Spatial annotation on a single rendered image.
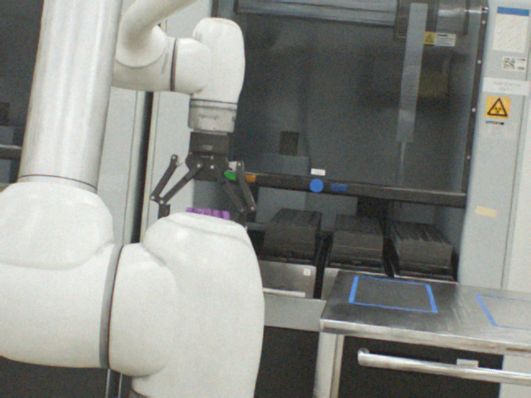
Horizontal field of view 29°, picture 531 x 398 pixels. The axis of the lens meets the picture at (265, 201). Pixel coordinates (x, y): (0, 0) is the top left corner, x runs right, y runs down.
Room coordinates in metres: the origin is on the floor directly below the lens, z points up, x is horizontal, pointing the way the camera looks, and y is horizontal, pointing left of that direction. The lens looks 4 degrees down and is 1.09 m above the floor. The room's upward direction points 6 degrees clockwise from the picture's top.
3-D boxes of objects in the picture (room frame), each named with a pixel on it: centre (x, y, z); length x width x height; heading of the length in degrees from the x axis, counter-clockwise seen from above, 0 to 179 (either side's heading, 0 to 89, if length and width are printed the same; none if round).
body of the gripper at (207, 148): (1.95, 0.12, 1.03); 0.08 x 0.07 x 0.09; 86
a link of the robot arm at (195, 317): (1.27, 0.08, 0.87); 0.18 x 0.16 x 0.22; 91
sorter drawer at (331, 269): (2.54, -0.23, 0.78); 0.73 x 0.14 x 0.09; 176
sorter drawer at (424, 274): (2.53, -0.38, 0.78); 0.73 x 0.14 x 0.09; 176
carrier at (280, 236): (2.32, -0.06, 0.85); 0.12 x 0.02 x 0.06; 86
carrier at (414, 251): (2.29, -0.37, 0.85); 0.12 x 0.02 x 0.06; 85
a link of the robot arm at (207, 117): (1.95, 0.12, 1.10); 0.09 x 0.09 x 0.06
